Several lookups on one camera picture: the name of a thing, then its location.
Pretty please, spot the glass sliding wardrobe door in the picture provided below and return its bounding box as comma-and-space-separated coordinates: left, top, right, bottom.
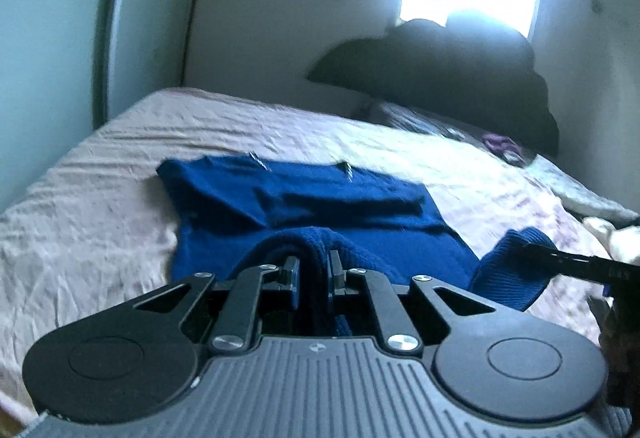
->
1, 0, 194, 205

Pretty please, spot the white crumpled blanket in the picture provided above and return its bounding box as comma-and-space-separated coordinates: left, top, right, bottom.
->
524, 155, 639, 265

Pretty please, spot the small purple cloth item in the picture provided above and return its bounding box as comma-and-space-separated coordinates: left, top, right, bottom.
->
482, 133, 522, 156

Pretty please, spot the dark grey curved headboard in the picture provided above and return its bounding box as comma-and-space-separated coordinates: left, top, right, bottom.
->
307, 11, 560, 156

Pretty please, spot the dark blue knitted sweater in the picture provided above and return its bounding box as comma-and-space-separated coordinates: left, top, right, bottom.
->
156, 156, 551, 336

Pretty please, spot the patterned pillow at headboard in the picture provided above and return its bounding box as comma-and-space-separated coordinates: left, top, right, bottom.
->
364, 100, 526, 166

